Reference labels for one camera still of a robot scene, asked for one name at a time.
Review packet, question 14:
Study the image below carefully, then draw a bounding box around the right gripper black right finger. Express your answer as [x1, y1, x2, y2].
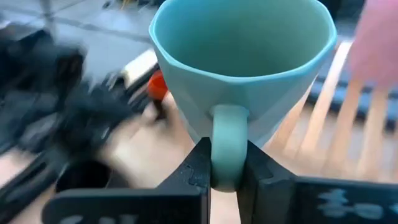
[236, 141, 398, 224]

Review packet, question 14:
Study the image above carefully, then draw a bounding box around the slatted light wooden rack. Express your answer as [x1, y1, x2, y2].
[262, 39, 398, 185]

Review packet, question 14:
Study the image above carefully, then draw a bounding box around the pink mug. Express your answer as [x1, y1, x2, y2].
[347, 0, 398, 89]

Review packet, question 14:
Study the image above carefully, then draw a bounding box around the teal faceted mug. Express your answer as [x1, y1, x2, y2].
[148, 0, 338, 193]

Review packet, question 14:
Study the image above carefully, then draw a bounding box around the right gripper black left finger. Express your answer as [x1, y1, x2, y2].
[41, 137, 212, 224]

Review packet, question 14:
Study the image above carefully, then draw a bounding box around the all-black round mug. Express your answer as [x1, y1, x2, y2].
[55, 159, 113, 193]

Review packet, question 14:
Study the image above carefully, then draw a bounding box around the thick black frame strut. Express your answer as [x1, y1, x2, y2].
[0, 152, 68, 223]

